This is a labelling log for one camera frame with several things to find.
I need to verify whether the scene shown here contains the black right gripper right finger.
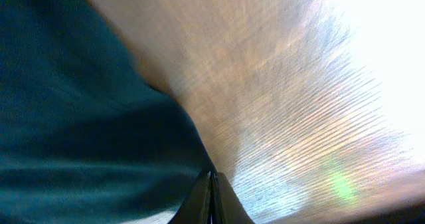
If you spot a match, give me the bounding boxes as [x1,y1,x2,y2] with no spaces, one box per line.
[212,173,254,224]

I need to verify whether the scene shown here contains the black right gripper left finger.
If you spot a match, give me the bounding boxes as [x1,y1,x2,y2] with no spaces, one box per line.
[169,171,211,224]

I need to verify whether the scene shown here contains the black Nike t-shirt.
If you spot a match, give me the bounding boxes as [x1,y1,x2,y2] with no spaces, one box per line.
[1,0,213,223]

